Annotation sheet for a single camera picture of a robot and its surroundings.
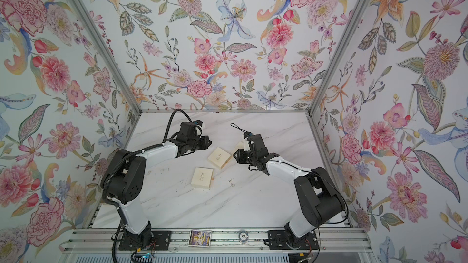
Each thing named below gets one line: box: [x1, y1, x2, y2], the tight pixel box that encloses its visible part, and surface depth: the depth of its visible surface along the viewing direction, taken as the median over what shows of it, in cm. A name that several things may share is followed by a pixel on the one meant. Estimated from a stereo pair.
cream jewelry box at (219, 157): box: [207, 146, 232, 170], surface depth 98 cm
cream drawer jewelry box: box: [190, 166, 215, 190], surface depth 90 cm
